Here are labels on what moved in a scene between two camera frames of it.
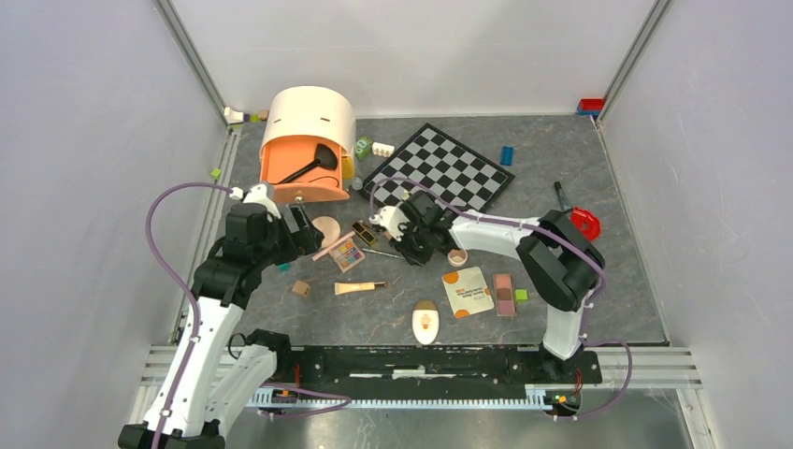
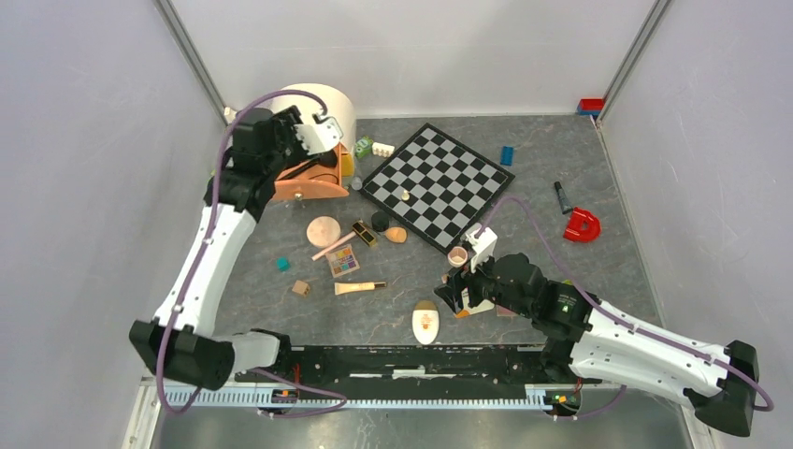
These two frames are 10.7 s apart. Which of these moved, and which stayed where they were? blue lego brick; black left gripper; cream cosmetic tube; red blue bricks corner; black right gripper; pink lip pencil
Moved: black left gripper; black right gripper
Stayed: cream cosmetic tube; red blue bricks corner; pink lip pencil; blue lego brick
